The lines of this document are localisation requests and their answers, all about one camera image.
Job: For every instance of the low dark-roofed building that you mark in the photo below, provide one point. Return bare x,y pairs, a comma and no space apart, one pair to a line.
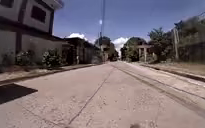
83,50

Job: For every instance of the pale concrete road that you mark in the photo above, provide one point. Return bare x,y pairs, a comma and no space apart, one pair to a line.
110,100

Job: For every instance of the utility pole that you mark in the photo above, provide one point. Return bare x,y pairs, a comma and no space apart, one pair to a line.
102,23

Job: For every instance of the pillared gate structure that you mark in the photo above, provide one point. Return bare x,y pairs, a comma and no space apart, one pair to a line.
143,51

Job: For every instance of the green bush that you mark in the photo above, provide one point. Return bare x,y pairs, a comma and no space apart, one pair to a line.
52,58
24,57

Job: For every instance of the group of trees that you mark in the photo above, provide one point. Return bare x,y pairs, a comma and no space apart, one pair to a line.
150,46

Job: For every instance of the raised concrete sidewalk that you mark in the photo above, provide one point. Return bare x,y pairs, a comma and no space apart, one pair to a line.
30,74

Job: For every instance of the concrete pole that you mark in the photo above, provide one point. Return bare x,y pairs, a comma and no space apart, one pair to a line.
175,43

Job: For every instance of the grey two-storey building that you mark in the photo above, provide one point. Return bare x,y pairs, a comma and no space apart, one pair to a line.
26,30

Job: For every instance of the dirt verge with kerb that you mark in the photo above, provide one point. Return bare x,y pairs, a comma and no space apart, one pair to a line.
186,69

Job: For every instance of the dark wall with fence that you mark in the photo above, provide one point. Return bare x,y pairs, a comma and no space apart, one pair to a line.
198,46

